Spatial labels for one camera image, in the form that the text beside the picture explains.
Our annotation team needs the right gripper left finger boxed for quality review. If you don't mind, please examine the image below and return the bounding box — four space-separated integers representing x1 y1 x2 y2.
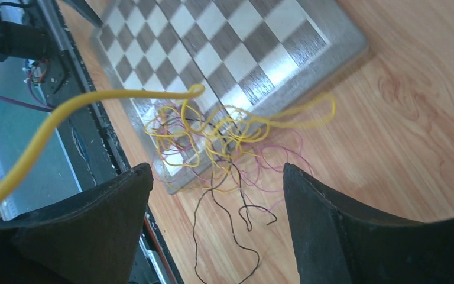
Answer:
0 163 153 283

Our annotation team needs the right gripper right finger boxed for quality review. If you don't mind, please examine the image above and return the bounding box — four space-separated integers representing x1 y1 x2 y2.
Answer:
283 163 454 283

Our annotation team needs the pink cable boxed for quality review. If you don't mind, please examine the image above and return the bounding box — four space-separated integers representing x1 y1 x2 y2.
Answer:
153 102 314 197

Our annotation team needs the yellow cable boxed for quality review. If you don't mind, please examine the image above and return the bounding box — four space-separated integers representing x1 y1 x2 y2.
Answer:
0 83 336 226

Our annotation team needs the wooden chessboard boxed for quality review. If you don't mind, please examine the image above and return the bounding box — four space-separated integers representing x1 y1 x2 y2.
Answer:
90 1 368 195

